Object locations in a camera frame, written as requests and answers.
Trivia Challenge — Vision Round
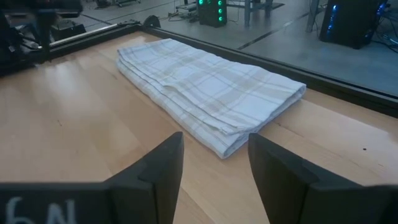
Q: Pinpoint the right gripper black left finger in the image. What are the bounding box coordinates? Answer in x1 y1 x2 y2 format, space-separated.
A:
104 131 185 224

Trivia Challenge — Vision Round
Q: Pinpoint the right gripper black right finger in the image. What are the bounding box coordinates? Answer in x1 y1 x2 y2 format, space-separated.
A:
247 133 398 224

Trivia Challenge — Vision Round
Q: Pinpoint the folded plaid white towel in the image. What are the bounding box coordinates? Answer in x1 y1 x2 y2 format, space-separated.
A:
116 37 307 160

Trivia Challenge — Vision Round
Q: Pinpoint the computer tower with blue lights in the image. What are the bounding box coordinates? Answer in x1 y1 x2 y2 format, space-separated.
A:
319 0 389 50

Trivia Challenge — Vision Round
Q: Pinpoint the black floor box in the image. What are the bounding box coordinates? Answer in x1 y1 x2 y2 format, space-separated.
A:
50 20 87 42

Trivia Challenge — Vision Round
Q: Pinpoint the computer tower with green lights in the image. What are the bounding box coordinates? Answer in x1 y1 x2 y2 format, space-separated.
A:
196 0 228 28

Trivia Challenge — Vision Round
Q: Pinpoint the grey metal table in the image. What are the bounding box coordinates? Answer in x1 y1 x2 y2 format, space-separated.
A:
226 0 285 19

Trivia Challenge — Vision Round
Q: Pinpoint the black frame handle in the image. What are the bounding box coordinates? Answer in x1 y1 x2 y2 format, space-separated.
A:
142 14 162 29

